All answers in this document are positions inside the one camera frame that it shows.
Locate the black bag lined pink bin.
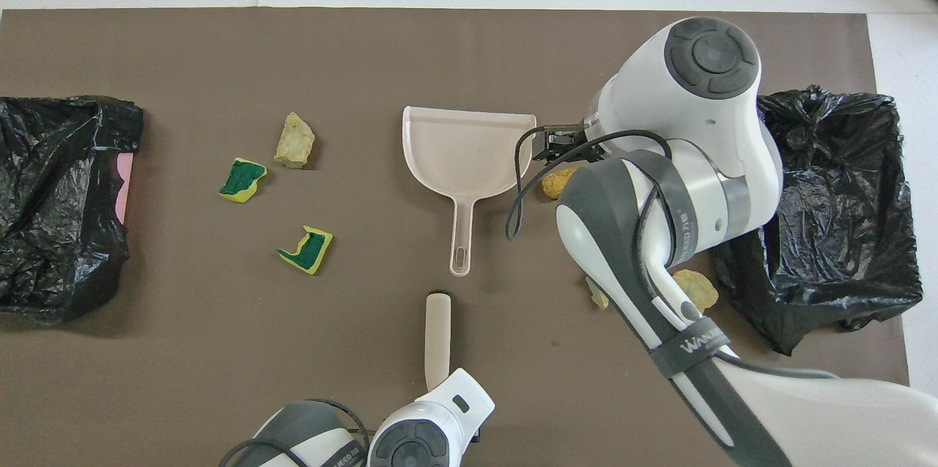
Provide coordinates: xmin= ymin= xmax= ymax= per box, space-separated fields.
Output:
xmin=0 ymin=95 xmax=144 ymax=326

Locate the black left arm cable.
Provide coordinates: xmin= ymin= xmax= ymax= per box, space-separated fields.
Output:
xmin=220 ymin=399 xmax=371 ymax=467

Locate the brown sponge chunk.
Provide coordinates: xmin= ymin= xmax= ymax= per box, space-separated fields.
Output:
xmin=542 ymin=166 xmax=580 ymax=200

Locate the green and yellow sponge piece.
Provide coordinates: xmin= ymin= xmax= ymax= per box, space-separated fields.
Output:
xmin=218 ymin=158 xmax=268 ymax=203
xmin=276 ymin=226 xmax=333 ymax=276

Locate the brown table mat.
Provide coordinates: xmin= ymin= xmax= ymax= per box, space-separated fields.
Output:
xmin=0 ymin=8 xmax=919 ymax=467

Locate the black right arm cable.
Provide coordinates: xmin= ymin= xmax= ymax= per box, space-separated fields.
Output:
xmin=505 ymin=128 xmax=679 ymax=277

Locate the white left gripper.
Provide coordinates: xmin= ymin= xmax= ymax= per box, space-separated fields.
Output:
xmin=414 ymin=368 xmax=495 ymax=444

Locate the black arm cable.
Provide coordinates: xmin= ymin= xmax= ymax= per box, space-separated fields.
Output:
xmin=220 ymin=399 xmax=371 ymax=467
xmin=505 ymin=128 xmax=679 ymax=277

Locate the beige plastic dustpan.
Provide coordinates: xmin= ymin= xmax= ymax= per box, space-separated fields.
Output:
xmin=402 ymin=106 xmax=537 ymax=277

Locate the beige hand brush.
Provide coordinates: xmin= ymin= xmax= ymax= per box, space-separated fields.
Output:
xmin=425 ymin=293 xmax=452 ymax=391

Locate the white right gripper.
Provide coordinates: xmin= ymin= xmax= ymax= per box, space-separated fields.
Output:
xmin=533 ymin=97 xmax=615 ymax=163

